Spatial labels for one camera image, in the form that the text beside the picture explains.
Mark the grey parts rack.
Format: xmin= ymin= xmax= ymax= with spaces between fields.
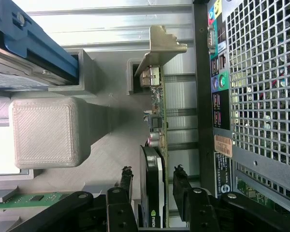
xmin=0 ymin=48 xmax=170 ymax=232

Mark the green RAM stick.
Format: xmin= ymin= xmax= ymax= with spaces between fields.
xmin=0 ymin=192 xmax=72 ymax=210

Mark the hard disk in blue carrier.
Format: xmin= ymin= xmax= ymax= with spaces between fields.
xmin=0 ymin=0 xmax=78 ymax=94

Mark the open dark PC case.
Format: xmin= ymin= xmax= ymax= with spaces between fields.
xmin=192 ymin=0 xmax=290 ymax=218

